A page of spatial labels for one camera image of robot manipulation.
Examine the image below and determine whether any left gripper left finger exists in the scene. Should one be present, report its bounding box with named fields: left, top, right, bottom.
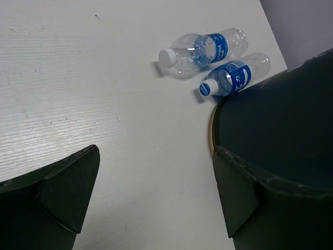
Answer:
left=1, top=145, right=100, bottom=249

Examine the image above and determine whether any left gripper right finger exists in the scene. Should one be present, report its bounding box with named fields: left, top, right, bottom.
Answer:
left=213, top=146, right=332, bottom=249

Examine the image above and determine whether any dark round bin gold rim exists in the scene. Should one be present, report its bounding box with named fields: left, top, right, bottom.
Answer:
left=212, top=50, right=332, bottom=191

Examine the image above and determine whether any small blue label bottle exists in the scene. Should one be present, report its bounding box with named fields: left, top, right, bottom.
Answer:
left=199, top=52, right=271, bottom=97

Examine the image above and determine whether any clear bottle white cap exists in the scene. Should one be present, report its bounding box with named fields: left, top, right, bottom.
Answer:
left=158, top=28, right=249, bottom=79

